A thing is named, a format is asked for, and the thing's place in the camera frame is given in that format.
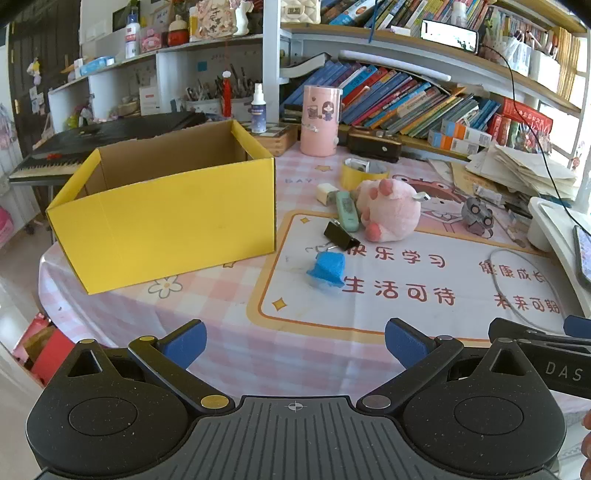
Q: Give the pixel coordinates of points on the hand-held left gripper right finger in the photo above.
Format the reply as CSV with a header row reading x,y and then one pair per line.
x,y
406,341

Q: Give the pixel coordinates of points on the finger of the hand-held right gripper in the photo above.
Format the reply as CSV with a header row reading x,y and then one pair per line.
x,y
578,325
512,328

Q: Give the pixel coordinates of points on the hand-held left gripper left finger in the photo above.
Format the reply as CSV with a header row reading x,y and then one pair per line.
x,y
187,341

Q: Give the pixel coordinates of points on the yellow cardboard box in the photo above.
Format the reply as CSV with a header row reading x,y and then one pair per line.
x,y
184,221

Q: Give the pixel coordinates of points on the pink plush pig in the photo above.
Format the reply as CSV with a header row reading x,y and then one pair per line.
x,y
392,212

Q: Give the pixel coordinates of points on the yellow tape roll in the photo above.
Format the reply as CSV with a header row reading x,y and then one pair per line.
x,y
355,177

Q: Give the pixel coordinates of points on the person's right hand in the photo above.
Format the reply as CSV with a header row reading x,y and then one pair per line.
x,y
587,438

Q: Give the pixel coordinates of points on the printed desk mat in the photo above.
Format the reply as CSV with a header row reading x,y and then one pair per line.
x,y
406,300

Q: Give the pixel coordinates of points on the dark phone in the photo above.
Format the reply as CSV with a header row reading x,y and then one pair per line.
x,y
584,256

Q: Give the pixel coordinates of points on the blue foam toy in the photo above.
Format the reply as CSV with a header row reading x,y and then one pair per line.
x,y
328,270

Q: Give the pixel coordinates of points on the white plastic tray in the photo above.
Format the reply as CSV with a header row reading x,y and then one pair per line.
x,y
547,221

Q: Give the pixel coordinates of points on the grey mouse toy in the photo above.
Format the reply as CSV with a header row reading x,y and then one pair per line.
x,y
478,214

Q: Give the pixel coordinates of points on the black binder clip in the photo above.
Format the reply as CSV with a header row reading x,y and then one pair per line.
x,y
339,235

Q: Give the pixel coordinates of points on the stack of papers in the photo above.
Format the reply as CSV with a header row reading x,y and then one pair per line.
x,y
521,170

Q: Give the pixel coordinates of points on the black wooden box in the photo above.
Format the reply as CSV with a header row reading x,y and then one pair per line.
x,y
374,145

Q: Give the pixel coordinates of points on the red book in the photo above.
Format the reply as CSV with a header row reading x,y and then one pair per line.
x,y
526,122

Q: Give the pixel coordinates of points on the pink bag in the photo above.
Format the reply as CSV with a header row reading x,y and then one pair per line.
x,y
5,228

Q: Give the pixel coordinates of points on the wooden chessboard box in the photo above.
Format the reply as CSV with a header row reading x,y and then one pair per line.
x,y
277,141

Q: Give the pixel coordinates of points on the black electronic keyboard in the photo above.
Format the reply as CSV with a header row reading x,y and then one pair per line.
x,y
106,134

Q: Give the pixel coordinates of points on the pink cylindrical container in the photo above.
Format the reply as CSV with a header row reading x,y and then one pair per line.
x,y
319,124

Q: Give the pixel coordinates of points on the white spray bottle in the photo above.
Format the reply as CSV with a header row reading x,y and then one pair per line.
x,y
258,115

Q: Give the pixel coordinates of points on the row of leaning books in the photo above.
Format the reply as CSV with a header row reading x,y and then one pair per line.
x,y
392,101

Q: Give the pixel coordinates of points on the pen holder with brushes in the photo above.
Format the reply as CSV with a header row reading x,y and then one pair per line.
x,y
207,101

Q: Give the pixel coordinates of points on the white box red label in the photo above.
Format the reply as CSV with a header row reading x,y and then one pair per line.
x,y
149,101

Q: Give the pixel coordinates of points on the red tube bottle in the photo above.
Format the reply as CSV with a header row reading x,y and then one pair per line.
x,y
227,94

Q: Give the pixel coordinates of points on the blue tissue pack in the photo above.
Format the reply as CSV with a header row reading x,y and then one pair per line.
x,y
94,65

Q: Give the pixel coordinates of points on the white bookshelf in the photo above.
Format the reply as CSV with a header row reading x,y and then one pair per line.
x,y
270,55

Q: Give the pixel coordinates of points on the phone with lit screen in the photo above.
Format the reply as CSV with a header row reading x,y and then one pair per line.
x,y
450,34

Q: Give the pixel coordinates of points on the white bottle blue cap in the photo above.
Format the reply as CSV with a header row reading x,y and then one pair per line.
x,y
133,39

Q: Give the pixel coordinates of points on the dark door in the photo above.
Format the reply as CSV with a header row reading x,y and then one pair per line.
x,y
41,69

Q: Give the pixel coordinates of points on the floral paper box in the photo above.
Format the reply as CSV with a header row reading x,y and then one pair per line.
x,y
214,21

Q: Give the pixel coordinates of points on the row of shelved books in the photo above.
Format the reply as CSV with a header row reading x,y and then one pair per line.
x,y
406,9

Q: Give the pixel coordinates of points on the white quilted purse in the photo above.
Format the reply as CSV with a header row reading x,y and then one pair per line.
x,y
300,11

